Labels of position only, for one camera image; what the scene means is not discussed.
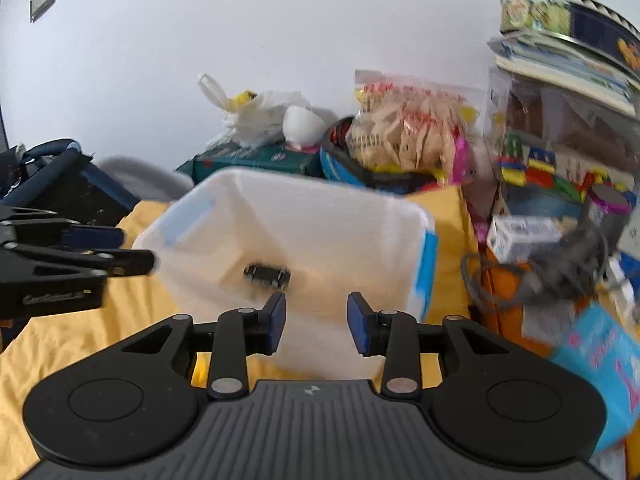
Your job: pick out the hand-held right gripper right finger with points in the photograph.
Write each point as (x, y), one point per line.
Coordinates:
(357, 322)

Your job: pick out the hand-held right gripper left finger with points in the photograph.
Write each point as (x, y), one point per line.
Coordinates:
(277, 322)

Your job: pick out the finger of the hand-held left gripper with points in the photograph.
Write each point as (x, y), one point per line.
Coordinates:
(130, 261)
(95, 236)

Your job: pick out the black toy car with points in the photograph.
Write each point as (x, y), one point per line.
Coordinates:
(267, 275)

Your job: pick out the white plastic bin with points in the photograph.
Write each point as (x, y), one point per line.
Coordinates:
(325, 230)

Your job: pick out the yellow cloth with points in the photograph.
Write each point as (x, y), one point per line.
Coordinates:
(100, 340)

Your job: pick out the dark blue bag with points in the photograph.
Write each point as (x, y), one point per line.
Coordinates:
(55, 180)

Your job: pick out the orange box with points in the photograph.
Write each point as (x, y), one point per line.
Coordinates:
(505, 300)

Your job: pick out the dark green pack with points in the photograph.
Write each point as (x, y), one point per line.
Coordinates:
(255, 160)

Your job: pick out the small white box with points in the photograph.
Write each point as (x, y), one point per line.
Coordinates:
(522, 237)

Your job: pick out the white plastic bag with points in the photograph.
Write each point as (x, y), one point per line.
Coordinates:
(245, 115)

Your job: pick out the pink package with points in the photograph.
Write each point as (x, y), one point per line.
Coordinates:
(460, 160)

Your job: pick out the white bowl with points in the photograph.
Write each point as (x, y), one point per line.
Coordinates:
(302, 125)

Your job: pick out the clear snack bag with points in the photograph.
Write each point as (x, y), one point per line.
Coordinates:
(415, 125)

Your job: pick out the grey hair dryer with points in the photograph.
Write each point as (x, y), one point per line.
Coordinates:
(575, 245)

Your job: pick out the light blue card box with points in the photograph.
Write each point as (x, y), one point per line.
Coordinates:
(605, 360)

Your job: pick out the clear plastic toy box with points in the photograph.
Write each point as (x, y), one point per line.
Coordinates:
(565, 150)

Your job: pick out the stack of books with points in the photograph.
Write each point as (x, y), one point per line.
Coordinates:
(565, 70)

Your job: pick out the round cookie tin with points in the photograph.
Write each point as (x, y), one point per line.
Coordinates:
(565, 15)

